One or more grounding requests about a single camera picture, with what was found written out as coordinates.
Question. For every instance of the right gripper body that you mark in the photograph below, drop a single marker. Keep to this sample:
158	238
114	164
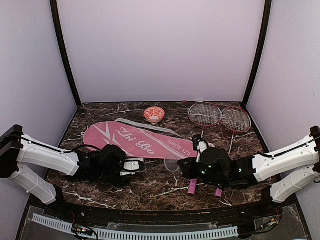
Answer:
216	180

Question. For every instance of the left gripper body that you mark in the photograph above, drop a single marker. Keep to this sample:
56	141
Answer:
108	173

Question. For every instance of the clear plastic tube lid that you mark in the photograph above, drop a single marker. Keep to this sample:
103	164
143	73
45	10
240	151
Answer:
171	163

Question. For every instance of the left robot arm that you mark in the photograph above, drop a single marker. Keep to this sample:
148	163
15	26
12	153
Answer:
18	150

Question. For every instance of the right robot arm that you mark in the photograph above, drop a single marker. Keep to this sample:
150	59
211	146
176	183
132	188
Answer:
302	159

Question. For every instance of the right red badminton racket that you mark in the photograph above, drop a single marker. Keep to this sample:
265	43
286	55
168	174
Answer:
238	121

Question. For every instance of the red badminton racket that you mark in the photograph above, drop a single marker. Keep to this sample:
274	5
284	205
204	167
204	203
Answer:
238	121
204	114

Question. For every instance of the left red badminton racket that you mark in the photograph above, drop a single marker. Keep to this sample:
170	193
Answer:
204	114

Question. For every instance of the pink racket bag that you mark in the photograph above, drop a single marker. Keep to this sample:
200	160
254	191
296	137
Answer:
138	142

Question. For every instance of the red white patterned bowl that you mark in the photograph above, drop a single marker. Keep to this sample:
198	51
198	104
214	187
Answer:
154	114

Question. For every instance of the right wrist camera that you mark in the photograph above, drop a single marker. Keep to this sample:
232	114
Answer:
199	145

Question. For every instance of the white cable tray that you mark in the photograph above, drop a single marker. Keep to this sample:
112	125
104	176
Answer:
134	232

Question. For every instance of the left black frame post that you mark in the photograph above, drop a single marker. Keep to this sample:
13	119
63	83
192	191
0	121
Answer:
63	52

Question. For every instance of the black frame post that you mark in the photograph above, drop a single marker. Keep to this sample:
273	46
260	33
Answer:
63	52
258	52

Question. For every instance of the right black frame post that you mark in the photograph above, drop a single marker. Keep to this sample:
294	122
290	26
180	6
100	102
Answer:
258	52

